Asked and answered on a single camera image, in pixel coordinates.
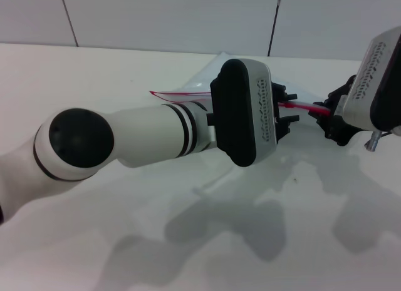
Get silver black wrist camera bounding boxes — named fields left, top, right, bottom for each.
left=342, top=26, right=401, bottom=132
left=209, top=58, right=280, bottom=168

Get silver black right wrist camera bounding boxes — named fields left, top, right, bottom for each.
left=342, top=26, right=401, bottom=132

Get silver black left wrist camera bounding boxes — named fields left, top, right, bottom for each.
left=209, top=58, right=280, bottom=168

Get translucent document bag red zipper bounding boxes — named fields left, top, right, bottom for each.
left=148, top=51, right=331, bottom=115

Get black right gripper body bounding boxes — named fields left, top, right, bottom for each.
left=327, top=115, right=358, bottom=147

